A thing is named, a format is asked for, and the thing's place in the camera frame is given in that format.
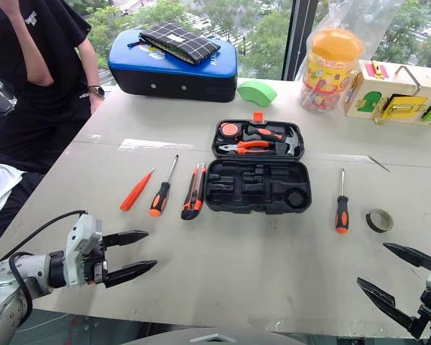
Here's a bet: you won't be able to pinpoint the orange black utility knife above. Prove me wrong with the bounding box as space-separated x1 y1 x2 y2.
180 162 208 221

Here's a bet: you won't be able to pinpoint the black orange tool case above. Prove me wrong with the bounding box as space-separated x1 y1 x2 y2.
202 111 313 216

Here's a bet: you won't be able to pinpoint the wooden shape sorter box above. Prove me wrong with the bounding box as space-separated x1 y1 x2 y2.
343 58 431 128

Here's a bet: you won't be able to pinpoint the orange and black screwdriver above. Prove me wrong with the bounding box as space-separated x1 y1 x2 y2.
149 154 180 218
335 167 351 235

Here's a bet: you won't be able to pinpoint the orange black tape measure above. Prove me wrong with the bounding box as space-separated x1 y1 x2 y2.
218 121 243 143

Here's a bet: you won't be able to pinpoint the orange test pen screwdriver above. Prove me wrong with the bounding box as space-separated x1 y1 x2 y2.
119 166 157 213

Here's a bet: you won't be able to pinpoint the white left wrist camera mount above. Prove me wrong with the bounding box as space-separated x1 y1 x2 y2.
63 213 103 288

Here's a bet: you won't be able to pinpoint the dark rounded robot body shape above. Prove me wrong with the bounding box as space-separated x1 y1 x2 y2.
121 326 307 345

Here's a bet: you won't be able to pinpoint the black plaid zipper pouch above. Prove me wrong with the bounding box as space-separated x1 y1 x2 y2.
126 22 222 66

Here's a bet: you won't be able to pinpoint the standing person in black clothes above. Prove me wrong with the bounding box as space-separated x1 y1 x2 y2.
0 0 106 174

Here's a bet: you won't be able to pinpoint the black window frame post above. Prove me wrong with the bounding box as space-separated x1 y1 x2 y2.
281 0 320 82

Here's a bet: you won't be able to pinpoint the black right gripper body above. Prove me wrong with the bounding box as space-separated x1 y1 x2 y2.
407 290 431 341

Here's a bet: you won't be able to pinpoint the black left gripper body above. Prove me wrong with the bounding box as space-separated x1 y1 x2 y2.
79 239 111 287

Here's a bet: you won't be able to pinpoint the clear jar with orange lid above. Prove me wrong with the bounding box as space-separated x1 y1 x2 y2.
300 28 365 116

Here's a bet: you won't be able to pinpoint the claw hammer with black handle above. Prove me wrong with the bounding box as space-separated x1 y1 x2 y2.
245 124 303 157

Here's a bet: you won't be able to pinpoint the clear plastic bag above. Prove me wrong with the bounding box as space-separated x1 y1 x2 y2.
293 0 407 118

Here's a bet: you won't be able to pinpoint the orange handled pliers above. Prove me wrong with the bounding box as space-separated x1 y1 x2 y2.
218 140 274 156

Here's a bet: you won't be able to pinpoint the blue and black hard case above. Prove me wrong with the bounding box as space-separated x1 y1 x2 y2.
107 28 238 104

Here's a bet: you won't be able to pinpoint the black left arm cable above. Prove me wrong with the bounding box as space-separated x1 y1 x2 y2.
0 210 89 259

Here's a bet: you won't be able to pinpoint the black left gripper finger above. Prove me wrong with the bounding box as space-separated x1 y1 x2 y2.
102 231 150 249
103 259 159 289

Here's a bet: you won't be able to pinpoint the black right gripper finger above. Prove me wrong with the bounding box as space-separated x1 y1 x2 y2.
381 242 431 271
356 276 417 330

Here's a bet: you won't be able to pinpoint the black electrical tape roll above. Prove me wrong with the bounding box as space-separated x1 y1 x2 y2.
365 208 394 234

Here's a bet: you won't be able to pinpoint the seated person in white shirt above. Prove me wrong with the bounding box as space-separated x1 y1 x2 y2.
0 161 47 260

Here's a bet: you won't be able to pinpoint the person's left hand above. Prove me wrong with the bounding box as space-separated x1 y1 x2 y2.
88 93 106 116

